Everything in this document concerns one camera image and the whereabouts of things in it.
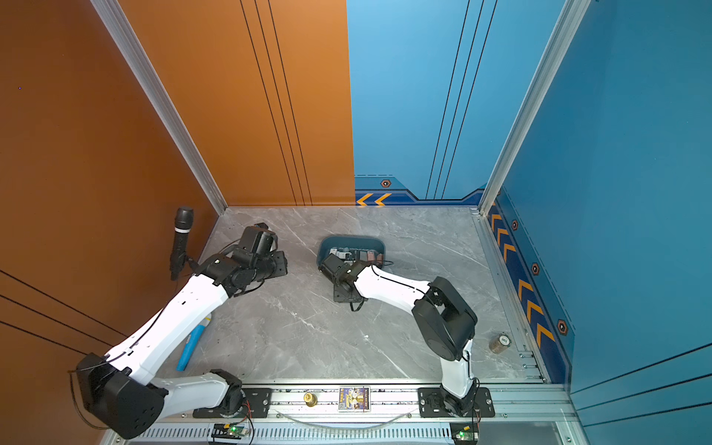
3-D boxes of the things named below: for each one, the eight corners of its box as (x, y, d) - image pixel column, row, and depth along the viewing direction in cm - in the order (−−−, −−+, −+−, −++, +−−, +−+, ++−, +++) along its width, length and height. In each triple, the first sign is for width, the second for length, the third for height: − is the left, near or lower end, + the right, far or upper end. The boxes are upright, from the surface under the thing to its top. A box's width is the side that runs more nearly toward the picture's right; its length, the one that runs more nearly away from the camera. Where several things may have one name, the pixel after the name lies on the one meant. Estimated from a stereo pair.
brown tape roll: (490, 353, 83) (498, 346, 78) (487, 341, 85) (495, 334, 80) (504, 353, 83) (513, 346, 78) (500, 341, 85) (509, 334, 80)
